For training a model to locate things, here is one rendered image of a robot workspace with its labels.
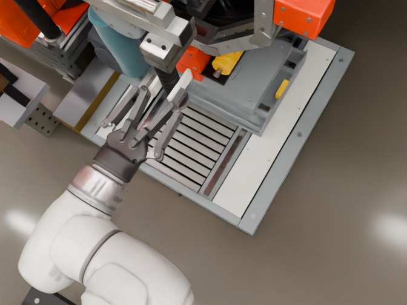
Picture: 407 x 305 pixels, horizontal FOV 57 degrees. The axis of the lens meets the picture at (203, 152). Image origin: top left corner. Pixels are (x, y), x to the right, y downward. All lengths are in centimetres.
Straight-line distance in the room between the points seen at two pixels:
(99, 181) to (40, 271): 16
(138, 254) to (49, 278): 15
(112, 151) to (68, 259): 18
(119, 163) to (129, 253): 15
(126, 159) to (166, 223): 87
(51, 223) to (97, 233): 8
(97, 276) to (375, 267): 111
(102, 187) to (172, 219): 87
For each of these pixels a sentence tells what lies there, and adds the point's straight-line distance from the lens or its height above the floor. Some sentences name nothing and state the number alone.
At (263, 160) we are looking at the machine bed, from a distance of 143.
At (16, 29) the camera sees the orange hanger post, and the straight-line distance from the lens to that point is 124.
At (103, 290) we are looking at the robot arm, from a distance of 58.
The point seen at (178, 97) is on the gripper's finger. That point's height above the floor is 84.
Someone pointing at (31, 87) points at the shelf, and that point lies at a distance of 132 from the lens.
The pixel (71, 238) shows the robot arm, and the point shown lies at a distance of 63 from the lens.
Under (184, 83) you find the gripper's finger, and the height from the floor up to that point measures 83.
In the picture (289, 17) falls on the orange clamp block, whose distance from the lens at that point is 75.
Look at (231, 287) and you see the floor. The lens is 145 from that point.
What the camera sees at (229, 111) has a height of 15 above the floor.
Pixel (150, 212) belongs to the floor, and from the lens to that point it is 152.
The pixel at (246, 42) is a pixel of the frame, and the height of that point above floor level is 71.
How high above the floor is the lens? 145
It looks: 71 degrees down
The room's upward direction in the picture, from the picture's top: 22 degrees counter-clockwise
